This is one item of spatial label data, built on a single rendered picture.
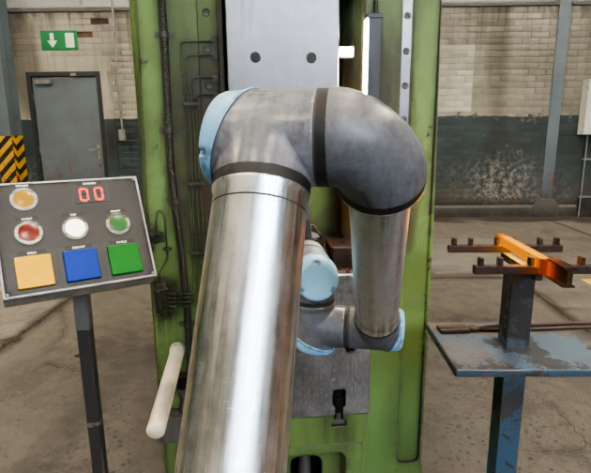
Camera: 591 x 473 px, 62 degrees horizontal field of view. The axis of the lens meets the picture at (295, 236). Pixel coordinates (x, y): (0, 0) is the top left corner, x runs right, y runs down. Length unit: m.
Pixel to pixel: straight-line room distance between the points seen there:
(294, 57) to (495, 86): 6.53
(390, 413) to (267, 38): 1.30
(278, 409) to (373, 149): 0.29
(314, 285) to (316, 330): 0.10
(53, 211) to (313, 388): 0.86
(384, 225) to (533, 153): 7.40
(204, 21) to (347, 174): 1.06
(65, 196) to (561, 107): 7.46
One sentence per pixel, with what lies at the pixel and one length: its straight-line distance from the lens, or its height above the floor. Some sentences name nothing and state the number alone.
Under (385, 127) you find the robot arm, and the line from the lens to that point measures 0.56.
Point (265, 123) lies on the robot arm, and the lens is 0.56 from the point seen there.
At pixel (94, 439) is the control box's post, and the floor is 0.47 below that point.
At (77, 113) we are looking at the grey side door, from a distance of 8.03.
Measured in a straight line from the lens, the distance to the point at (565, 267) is 1.19.
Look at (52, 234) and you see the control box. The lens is 1.30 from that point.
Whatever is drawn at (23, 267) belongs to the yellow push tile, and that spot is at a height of 1.02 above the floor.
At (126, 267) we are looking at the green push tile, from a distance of 1.28.
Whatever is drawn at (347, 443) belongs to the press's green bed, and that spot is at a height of 0.36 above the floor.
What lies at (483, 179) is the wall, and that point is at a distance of 7.80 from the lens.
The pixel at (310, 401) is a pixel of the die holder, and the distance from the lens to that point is 1.55.
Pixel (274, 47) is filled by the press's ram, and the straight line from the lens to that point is 1.40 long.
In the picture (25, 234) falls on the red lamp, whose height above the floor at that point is 1.09.
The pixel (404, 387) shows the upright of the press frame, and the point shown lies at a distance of 1.85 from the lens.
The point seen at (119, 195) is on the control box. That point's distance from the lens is 1.35.
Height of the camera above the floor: 1.32
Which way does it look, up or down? 12 degrees down
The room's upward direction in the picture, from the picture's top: 1 degrees counter-clockwise
